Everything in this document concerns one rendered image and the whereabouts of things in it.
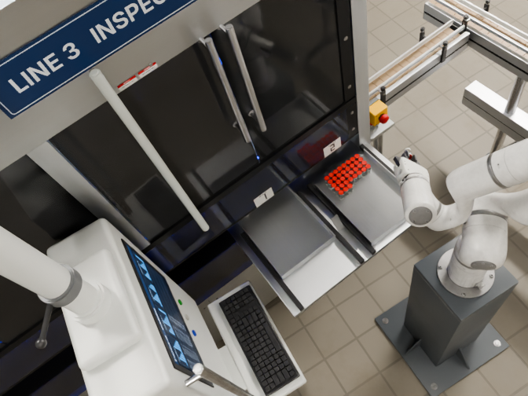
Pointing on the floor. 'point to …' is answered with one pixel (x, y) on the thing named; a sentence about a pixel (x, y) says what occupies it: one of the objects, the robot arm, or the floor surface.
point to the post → (361, 68)
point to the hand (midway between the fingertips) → (408, 159)
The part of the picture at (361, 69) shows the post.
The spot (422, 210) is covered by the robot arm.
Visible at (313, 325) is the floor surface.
